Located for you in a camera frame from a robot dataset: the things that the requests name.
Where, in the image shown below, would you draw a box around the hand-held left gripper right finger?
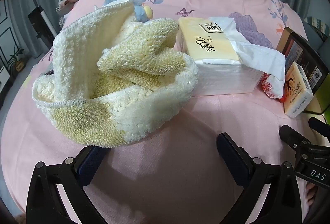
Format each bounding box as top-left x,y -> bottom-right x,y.
216,132 -> 302,224

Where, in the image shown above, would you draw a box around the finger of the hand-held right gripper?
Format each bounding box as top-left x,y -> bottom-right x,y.
279,124 -> 311,153
309,117 -> 330,137

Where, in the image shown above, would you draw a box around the yellow tissue pack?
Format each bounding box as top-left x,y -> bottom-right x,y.
175,16 -> 286,97

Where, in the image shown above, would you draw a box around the potted plant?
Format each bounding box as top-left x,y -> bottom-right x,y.
9,49 -> 27,72

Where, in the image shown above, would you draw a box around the purple knitted cloth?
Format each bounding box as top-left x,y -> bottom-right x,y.
228,12 -> 275,50

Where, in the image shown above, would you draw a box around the yellow and white fluffy towel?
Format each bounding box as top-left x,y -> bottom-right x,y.
31,0 -> 199,149

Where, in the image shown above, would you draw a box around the small white orange tissue packet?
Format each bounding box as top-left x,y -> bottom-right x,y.
283,62 -> 314,119

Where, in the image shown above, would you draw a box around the green striped cushion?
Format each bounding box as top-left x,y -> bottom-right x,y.
304,16 -> 330,41

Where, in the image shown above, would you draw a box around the red and white crochet item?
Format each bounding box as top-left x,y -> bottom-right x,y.
260,72 -> 286,103

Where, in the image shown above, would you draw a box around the dark tin box gold rim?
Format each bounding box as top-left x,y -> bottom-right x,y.
276,26 -> 330,115

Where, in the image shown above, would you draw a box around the blue-grey sofa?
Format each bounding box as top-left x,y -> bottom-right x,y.
302,21 -> 330,55

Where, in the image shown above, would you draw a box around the pink printed bedsheet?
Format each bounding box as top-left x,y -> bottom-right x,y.
0,0 -> 330,224

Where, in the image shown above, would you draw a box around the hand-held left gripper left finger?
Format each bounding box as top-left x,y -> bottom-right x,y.
26,146 -> 111,224

